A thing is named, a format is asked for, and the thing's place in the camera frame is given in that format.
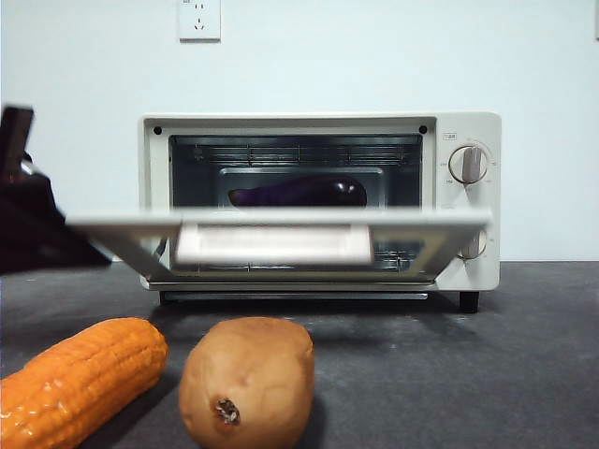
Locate glass oven door with handle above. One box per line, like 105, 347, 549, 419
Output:
65, 207, 496, 287

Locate purple eggplant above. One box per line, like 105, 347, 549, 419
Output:
227, 176, 368, 209

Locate metal oven crumb tray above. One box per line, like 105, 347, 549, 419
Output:
161, 291, 430, 302

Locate oven timer knob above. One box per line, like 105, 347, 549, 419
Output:
457, 227, 489, 261

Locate oven temperature knob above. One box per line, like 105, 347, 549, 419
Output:
447, 144, 491, 185

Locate cream Toshiba toaster oven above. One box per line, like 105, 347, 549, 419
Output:
139, 111, 503, 313

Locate orange corn cob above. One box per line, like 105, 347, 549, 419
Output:
0, 317, 169, 449

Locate brown potato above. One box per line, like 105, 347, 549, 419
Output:
178, 315, 315, 449

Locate white wall socket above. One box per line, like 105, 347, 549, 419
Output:
179, 0, 222, 44

